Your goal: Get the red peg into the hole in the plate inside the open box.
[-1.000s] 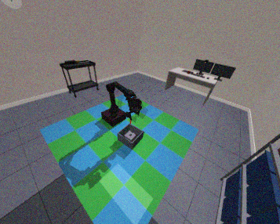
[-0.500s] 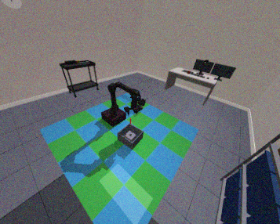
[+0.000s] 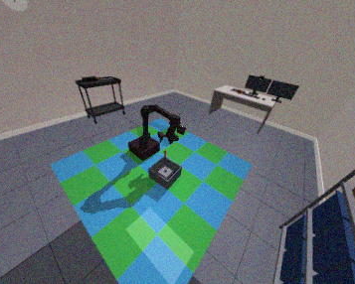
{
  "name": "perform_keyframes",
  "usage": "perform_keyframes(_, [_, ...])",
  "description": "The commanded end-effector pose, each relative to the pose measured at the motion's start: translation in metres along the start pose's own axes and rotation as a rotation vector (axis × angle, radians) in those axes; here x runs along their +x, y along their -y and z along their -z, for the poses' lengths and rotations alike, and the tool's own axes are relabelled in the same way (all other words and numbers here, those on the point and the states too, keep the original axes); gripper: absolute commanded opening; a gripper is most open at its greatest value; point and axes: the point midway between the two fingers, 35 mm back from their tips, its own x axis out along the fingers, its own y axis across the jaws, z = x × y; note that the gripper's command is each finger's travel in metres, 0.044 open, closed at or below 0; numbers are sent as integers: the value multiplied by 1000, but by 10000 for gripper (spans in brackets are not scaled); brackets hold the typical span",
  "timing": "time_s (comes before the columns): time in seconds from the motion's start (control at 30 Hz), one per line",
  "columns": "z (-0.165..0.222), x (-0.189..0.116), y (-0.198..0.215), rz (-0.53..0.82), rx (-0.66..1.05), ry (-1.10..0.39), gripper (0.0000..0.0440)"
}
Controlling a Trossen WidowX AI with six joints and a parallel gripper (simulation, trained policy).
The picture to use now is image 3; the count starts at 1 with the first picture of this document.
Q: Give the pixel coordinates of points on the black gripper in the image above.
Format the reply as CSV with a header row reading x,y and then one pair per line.
x,y
161,135

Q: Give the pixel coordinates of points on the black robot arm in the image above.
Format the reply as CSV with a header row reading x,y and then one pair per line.
x,y
174,123

